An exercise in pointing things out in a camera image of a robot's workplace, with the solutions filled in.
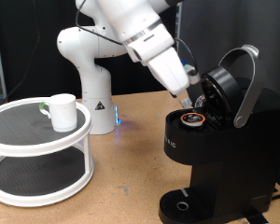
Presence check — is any white two-tier turntable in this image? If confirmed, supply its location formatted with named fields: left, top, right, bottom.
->
left=0, top=96, right=95, bottom=208

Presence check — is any white mug with green tape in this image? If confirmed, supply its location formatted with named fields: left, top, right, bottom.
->
left=38, top=92, right=78, bottom=133

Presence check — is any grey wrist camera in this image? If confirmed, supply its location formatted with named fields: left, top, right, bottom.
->
left=178, top=59, right=202, bottom=86

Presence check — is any thin black hanging cable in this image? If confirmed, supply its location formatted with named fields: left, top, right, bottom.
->
left=6, top=0, right=41, bottom=101

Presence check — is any dark grey partition panel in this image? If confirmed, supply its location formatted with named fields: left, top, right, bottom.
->
left=174, top=0, right=280, bottom=194

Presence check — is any black Keurig coffee machine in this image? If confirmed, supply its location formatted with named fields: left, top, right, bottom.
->
left=159, top=44, right=280, bottom=224

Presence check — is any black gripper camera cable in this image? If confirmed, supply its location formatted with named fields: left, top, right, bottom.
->
left=75, top=0, right=199, bottom=76

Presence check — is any orange rimmed coffee pod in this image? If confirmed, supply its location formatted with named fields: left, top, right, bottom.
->
left=179, top=112, right=207, bottom=129

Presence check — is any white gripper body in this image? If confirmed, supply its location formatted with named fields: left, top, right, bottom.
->
left=125, top=24, right=191, bottom=96

